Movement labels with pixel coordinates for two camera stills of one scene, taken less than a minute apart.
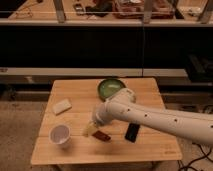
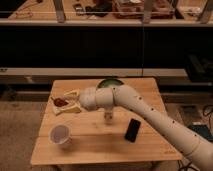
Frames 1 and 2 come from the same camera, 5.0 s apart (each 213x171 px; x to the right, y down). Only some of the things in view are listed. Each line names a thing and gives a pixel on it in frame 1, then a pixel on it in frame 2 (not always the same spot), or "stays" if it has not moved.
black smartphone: (132, 132) stays
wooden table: (67, 112) stays
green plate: (108, 87) stays
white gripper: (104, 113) to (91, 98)
